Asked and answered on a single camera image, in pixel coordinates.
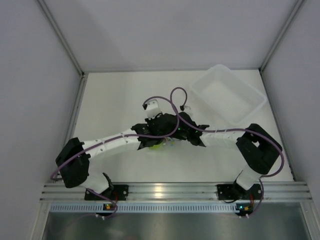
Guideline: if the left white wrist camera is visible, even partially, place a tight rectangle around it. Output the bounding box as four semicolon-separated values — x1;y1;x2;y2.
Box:
142;98;162;119

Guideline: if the clear zip top bag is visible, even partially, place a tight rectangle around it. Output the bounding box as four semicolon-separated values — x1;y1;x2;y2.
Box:
160;137;180;150

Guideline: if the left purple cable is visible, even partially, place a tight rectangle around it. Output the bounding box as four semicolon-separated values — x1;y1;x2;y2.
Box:
51;96;181;182

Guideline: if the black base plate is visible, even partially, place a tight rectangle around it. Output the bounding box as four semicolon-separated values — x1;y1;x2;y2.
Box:
84;184;129;201
216;183;263;201

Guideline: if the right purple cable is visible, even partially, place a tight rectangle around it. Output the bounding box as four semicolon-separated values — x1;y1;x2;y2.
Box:
169;86;285;215

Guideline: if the left aluminium frame post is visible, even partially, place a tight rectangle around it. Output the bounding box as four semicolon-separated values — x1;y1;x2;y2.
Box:
37;0;86;78

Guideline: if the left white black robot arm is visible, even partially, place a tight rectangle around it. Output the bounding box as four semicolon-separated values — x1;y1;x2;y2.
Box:
55;113;180;200

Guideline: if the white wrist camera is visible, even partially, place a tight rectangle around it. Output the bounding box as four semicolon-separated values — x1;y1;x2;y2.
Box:
142;98;162;119
179;105;193;116

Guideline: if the clear plastic bin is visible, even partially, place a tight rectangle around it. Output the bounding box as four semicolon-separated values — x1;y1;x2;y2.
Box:
189;64;267;126

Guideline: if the right aluminium frame post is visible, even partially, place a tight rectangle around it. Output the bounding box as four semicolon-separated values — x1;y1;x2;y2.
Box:
259;0;308;72

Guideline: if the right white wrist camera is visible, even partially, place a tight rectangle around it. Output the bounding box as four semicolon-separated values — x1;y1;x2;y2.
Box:
179;105;193;116

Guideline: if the green fake food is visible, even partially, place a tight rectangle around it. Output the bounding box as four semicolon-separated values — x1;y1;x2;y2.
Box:
149;143;166;151

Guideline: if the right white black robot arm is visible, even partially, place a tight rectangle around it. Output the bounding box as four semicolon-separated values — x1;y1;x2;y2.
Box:
177;112;285;199

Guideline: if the white slotted cable duct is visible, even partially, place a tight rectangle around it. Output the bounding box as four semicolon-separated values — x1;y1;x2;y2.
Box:
50;202;252;214

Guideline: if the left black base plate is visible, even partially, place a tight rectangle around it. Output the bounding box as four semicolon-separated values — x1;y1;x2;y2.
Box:
84;184;129;201

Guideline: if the aluminium frame post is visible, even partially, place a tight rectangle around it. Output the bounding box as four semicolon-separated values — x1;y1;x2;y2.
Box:
259;0;308;72
37;0;86;78

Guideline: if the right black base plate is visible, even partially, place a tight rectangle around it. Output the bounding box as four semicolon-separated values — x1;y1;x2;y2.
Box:
216;183;263;201

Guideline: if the aluminium mounting rail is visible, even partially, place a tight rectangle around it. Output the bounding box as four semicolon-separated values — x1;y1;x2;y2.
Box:
40;181;312;202

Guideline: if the purple cable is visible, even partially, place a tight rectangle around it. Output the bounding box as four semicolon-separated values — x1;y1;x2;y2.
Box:
51;96;181;182
169;86;285;215

